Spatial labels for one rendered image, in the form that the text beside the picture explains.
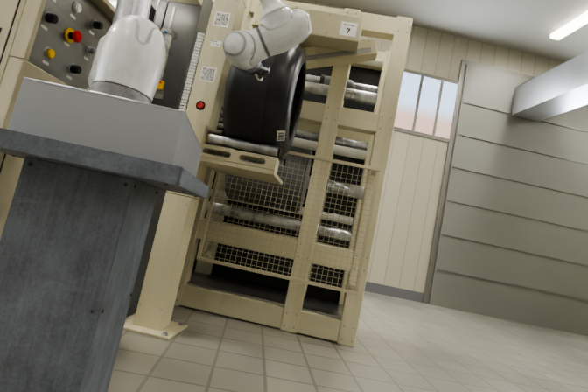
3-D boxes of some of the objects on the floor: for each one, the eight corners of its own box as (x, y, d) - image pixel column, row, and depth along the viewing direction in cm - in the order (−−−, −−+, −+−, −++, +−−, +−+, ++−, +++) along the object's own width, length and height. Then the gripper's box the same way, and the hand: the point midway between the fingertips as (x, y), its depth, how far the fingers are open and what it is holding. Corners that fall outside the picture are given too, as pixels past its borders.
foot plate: (109, 325, 181) (110, 321, 182) (136, 314, 208) (137, 310, 208) (168, 340, 179) (169, 335, 179) (187, 326, 205) (189, 322, 205)
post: (130, 326, 187) (252, -156, 221) (143, 320, 200) (255, -134, 234) (158, 333, 186) (276, -153, 219) (170, 326, 199) (278, -131, 233)
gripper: (269, 53, 147) (277, 71, 171) (233, 47, 148) (247, 66, 172) (264, 74, 147) (274, 89, 171) (229, 68, 149) (243, 83, 172)
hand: (259, 75), depth 168 cm, fingers closed
